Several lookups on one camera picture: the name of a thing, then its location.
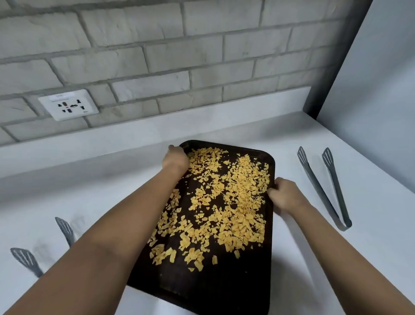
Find person's right hand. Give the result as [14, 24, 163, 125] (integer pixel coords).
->
[267, 177, 311, 217]

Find grey slotted kitchen tongs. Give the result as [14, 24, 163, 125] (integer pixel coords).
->
[10, 217, 76, 278]
[297, 146, 353, 232]

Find white wall power socket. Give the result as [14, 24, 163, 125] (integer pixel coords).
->
[38, 89, 100, 122]

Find dark brown baking tray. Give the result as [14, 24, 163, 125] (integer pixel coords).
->
[127, 140, 276, 315]

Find person's left forearm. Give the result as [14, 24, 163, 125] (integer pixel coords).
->
[4, 167, 184, 315]

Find person's right forearm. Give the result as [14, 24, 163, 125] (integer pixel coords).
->
[287, 202, 415, 315]

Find pile of yellow chip pieces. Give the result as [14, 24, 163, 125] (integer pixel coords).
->
[148, 147, 271, 272]

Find person's left hand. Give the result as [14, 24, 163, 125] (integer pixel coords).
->
[161, 145, 190, 176]

